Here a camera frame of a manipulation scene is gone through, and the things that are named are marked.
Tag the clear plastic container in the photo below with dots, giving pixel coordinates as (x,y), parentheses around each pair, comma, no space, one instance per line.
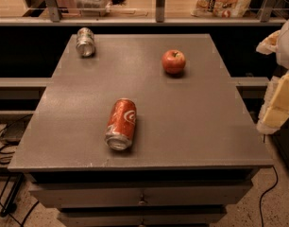
(92,1)

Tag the silver soda can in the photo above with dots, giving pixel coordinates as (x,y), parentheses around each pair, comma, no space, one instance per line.
(85,42)

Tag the snack bag on shelf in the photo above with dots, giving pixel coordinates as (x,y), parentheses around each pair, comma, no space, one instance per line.
(220,8)

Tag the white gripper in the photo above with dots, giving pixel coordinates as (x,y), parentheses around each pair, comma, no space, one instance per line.
(288,44)

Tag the metal shelf rail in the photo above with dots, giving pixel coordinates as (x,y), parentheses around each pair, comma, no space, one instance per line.
(136,13)

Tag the black power adapter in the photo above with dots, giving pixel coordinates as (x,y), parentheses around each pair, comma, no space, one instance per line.
(13,133)

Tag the red coke can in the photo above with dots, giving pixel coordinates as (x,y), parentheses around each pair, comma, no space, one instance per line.
(121,125)

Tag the grey drawer cabinet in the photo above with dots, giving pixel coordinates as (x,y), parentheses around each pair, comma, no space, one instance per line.
(195,148)

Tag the red apple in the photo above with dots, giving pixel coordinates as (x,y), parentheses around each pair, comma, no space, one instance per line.
(173,61)

